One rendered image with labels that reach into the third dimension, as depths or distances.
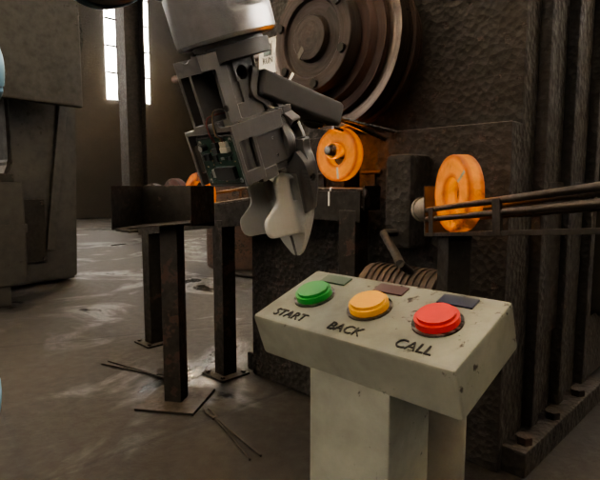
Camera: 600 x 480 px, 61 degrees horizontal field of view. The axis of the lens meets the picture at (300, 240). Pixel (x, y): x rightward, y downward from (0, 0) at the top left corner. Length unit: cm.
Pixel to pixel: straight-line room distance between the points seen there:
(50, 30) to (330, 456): 364
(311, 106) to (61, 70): 347
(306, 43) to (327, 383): 109
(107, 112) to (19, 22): 838
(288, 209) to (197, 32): 17
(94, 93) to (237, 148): 1169
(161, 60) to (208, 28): 1256
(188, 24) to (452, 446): 54
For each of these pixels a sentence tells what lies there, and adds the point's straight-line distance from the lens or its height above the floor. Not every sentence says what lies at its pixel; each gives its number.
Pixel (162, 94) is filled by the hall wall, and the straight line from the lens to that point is 1285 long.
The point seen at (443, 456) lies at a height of 40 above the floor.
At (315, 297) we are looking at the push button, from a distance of 54.
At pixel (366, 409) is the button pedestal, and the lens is 50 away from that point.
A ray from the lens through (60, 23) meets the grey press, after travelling 400.
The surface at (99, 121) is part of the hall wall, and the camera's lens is 1206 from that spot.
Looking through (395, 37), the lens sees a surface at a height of 109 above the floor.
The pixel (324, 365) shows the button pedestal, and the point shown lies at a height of 55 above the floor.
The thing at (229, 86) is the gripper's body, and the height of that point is 81.
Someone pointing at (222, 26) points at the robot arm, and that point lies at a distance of 44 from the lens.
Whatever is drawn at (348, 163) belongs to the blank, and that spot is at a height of 78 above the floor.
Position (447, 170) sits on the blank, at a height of 75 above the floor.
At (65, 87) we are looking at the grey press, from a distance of 391.
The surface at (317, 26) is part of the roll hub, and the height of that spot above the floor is 114.
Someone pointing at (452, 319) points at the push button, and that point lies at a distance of 45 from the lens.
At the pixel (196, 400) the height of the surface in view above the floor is 1.
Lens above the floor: 72
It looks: 6 degrees down
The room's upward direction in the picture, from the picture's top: straight up
